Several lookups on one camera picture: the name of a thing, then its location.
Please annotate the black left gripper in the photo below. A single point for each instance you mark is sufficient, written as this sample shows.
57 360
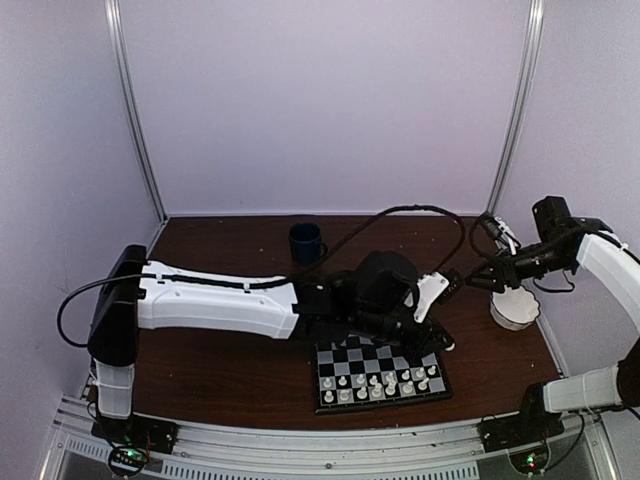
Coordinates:
420 348

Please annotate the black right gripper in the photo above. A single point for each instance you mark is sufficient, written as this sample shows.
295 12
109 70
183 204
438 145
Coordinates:
503 270

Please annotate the white chess bishop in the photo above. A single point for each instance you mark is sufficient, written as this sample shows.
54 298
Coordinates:
361 394
424 384

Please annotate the white chess king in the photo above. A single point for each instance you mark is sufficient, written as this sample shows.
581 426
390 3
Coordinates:
391 386

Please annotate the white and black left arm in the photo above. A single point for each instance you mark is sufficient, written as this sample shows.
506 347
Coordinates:
384 300

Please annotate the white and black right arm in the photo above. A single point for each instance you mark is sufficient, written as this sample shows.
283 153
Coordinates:
566 244

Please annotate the white scalloped bowl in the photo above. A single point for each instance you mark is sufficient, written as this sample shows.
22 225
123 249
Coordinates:
514 309

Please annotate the black and white chessboard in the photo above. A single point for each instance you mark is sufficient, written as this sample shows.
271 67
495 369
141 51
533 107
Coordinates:
358 355

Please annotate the dark blue mug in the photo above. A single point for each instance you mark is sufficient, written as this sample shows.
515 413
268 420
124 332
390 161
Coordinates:
306 243

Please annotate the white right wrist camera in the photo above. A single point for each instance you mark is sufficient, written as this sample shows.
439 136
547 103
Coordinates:
500 233

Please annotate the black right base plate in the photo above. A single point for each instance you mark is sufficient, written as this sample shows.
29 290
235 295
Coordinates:
510 432

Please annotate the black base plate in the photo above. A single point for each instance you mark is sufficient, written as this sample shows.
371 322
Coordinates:
145 433
510 432

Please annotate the right aluminium frame post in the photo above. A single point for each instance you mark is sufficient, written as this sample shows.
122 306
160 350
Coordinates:
527 70

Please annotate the aluminium frame post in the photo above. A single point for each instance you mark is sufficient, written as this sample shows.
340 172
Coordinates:
527 70
117 37

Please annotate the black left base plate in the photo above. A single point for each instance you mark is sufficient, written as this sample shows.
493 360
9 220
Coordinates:
145 433

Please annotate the aluminium front rail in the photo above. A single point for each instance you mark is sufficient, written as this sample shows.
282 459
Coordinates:
440 451

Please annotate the left aluminium frame post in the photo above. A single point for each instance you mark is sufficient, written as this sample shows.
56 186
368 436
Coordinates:
117 37

